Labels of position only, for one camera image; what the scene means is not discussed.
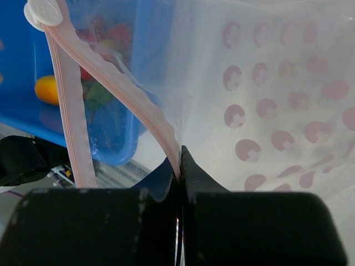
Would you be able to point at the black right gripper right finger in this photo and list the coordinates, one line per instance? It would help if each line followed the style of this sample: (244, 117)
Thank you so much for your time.
(221, 227)

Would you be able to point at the clear zip top bag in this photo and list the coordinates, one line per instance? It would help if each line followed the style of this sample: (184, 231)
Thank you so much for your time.
(260, 92)

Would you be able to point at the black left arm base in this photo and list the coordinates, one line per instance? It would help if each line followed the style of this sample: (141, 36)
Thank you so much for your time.
(26, 160)

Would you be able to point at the yellow toy pepper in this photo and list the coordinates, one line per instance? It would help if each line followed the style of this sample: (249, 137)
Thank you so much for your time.
(46, 90)

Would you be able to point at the red toy strawberry bunch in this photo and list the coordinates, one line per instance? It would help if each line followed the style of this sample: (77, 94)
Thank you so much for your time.
(113, 43)

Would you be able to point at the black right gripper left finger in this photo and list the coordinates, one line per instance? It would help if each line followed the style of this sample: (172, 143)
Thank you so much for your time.
(104, 226)

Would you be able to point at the blue plastic bin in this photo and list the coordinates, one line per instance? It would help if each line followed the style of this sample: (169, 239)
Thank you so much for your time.
(116, 135)

